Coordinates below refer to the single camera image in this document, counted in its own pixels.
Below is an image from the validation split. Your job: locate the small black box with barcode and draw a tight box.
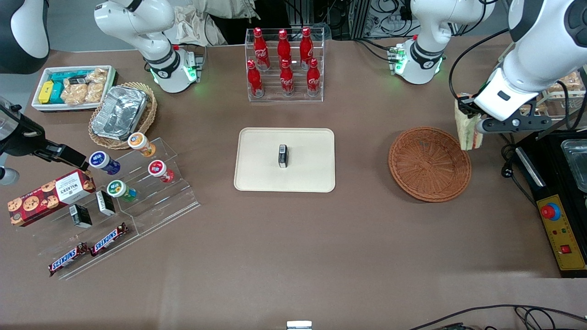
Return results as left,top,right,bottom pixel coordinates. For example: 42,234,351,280
69,204,93,229

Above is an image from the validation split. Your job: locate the background cable bundle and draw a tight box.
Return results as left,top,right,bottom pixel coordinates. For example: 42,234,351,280
328,0,413,39

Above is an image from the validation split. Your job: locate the red gum bottle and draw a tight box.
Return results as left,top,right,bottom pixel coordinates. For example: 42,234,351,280
148,160,175,184

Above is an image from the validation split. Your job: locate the beige jacket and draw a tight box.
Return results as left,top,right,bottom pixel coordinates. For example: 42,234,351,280
174,0,260,46

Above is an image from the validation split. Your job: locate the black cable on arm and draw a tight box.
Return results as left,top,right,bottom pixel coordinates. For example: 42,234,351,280
449,28,510,104

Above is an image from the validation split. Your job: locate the triangle sandwich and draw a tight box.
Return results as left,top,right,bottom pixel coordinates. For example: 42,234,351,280
454,98,484,151

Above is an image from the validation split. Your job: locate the yellow control panel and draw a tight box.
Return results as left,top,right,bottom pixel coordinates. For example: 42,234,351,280
536,194,587,272

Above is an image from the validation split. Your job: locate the black power cable with plug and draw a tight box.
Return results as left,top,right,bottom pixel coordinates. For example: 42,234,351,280
501,133,538,203

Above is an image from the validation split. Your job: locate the purple gum bottle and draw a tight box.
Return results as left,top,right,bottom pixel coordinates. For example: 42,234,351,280
89,150,121,176

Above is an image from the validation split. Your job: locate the red Walkers shortbread box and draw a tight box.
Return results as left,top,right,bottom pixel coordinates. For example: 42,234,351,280
7,169,96,227

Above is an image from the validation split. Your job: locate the Snickers chocolate bar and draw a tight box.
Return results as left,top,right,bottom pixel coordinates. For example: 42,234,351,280
48,242,90,277
90,222,129,257

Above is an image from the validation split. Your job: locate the wire bread rack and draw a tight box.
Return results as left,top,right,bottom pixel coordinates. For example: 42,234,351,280
521,69,587,124

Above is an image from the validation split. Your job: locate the stainless steel pan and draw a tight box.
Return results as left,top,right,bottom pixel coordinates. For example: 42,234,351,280
560,139,587,194

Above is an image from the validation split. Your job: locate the clear acrylic bottle rack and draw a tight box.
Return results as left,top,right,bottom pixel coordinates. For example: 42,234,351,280
244,27,325,103

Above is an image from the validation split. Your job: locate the red Coca-Cola bottle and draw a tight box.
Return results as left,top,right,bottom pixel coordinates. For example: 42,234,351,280
280,60,295,97
300,27,315,69
253,27,270,71
277,29,292,65
306,58,321,96
247,60,264,98

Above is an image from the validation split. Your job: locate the golden bread bun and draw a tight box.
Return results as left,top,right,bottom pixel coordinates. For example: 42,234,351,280
548,71,585,97

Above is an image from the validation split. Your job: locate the black countertop machine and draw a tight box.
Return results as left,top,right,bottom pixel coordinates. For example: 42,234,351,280
515,130,587,278

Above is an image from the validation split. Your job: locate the long black cable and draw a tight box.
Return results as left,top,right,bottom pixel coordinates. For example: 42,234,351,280
408,304,587,330

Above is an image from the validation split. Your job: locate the green gum bottle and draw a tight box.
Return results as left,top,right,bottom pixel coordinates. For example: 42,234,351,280
106,180,137,203

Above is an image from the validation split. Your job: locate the yellow snack box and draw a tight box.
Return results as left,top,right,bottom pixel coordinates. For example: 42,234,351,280
38,81,55,105

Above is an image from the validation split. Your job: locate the long teal snack box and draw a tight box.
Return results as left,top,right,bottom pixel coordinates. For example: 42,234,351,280
50,70,94,84

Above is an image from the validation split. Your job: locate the clear acrylic tiered display stand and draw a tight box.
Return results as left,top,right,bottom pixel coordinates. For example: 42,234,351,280
34,137,201,281

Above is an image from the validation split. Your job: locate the silver foil packet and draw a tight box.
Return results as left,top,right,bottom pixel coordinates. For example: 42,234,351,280
91,85,148,141

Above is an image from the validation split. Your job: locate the orange gum bottle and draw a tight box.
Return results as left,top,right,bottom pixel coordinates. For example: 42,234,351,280
127,132,156,158

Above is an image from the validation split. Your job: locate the brown wicker basket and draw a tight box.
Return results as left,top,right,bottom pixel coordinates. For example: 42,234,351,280
388,126,472,203

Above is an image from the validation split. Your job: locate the cream plastic tray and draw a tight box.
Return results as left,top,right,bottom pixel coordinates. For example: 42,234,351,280
233,127,336,193

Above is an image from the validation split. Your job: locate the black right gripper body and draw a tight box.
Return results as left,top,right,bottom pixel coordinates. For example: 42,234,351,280
0,97,50,157

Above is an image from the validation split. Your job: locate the white plastic bin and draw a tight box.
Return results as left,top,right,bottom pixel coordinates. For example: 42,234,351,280
31,65,117,113

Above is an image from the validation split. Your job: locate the small black box white label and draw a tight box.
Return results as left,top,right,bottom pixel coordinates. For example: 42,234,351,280
95,190,116,216

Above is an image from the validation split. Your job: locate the light wicker basket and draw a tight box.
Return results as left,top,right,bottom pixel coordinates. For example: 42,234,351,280
88,82,158,150

